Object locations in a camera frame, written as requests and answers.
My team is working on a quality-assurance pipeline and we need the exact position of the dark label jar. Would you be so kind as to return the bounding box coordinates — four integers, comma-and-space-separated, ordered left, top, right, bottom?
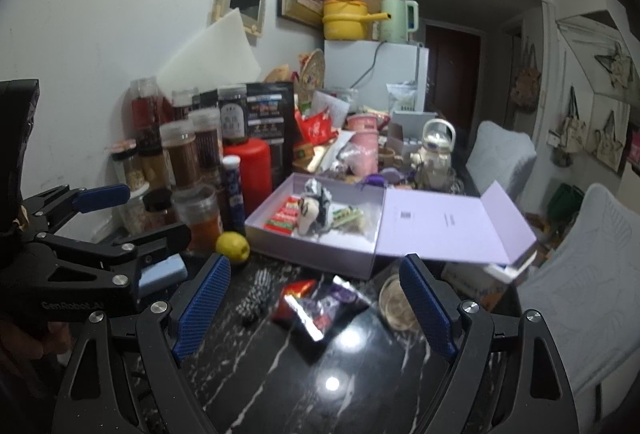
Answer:
218, 84, 248, 145

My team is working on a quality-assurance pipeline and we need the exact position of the blue white tube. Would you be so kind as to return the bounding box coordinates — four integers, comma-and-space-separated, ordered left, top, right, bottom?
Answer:
222, 155, 245, 235

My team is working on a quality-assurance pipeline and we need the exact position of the orange white cardboard box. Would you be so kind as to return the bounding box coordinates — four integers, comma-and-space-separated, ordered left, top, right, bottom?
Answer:
442, 263, 514, 312

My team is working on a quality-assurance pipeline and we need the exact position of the red snack bag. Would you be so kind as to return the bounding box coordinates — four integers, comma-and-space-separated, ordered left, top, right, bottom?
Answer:
295, 108, 336, 146

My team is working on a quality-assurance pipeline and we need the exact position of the white foam board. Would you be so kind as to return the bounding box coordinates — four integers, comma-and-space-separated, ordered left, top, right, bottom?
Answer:
157, 10, 262, 94

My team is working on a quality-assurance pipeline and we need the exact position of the amber liquid plastic jar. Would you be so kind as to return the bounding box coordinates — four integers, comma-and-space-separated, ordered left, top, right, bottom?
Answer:
171, 184, 224, 254

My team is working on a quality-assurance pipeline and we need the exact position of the clear zip bag white powder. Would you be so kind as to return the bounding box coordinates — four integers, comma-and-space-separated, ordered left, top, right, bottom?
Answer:
331, 203, 381, 240

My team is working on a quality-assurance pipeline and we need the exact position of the white mini fridge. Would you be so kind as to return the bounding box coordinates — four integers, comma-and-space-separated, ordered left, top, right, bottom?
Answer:
323, 40, 430, 111

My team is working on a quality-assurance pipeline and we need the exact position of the purple snack packet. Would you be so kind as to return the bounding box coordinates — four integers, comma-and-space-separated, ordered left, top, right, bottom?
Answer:
271, 275, 372, 343

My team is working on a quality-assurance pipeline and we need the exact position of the green electric kettle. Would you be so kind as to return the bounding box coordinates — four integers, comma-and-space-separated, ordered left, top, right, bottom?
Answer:
380, 0, 419, 43

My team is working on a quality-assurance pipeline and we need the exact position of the white box of bottles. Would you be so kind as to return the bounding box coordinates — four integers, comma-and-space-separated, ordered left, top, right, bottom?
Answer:
386, 110, 438, 156

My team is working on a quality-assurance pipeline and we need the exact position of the wall intercom panel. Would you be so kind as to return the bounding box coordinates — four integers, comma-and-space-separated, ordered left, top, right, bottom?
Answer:
210, 0, 266, 38

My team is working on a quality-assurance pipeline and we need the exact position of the yellow lemon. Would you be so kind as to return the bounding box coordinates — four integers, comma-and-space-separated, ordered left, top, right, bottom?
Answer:
216, 232, 250, 264

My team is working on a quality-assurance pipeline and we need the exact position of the pink tumbler cup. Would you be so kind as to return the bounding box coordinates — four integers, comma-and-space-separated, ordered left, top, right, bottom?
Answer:
347, 113, 378, 177

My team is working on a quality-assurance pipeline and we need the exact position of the black printed package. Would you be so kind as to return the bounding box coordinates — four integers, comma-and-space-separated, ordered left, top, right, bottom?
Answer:
246, 81, 295, 184

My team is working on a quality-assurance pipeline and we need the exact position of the brown ceramic mug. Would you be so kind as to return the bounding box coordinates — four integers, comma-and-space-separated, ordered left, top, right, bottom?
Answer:
378, 147, 404, 172

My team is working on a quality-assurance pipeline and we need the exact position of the red white snack packet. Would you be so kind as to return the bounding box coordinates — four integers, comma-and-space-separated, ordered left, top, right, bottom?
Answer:
264, 196, 300, 236

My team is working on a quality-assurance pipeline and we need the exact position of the brown powder jar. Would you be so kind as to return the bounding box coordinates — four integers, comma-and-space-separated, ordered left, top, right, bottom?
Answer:
160, 120, 202, 191

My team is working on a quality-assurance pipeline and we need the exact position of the white plush toy with glasses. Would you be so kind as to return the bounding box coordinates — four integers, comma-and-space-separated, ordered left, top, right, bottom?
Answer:
296, 196, 320, 236

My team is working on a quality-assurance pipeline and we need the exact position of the red cylindrical canister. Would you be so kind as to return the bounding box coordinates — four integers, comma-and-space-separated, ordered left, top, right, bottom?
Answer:
224, 139, 273, 215

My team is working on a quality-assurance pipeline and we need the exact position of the grey leaf pattern cushion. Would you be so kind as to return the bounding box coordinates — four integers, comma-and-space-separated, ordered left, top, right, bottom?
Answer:
465, 120, 537, 201

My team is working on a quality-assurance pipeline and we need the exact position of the black white gingham cloth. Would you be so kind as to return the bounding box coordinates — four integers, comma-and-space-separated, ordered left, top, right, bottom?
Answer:
300, 179, 332, 235

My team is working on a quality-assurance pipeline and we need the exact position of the woven round trivet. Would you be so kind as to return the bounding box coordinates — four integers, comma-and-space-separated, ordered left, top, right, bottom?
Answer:
298, 49, 326, 93

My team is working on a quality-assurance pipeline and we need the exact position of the clear bag round cake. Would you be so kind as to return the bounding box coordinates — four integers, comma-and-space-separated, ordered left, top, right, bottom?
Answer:
378, 274, 420, 332

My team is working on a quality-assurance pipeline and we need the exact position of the yellow enamel pot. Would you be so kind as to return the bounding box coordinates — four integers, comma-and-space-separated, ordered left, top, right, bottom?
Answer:
322, 0, 392, 41

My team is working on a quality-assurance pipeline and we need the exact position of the open lavender gift box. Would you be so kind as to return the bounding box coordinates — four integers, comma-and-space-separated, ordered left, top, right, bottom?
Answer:
245, 174, 536, 280

